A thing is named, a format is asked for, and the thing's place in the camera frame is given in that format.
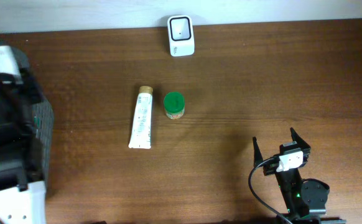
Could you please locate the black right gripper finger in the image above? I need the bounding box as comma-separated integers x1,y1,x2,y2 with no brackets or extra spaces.
290,128,310,149
253,137,264,167

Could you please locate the white tube tan cap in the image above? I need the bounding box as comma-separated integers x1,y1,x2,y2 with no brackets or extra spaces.
128,86,153,149

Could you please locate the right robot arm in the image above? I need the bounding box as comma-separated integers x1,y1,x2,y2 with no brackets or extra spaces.
248,128,347,224

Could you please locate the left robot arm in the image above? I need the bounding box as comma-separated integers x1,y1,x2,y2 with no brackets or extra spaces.
0,41,47,223

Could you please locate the green lid jar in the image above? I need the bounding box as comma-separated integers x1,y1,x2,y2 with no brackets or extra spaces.
164,92,185,119

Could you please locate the grey plastic basket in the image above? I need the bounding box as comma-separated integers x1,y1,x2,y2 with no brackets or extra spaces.
11,47,54,185

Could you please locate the black camera cable right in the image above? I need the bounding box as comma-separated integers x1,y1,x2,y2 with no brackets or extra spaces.
248,156,294,224

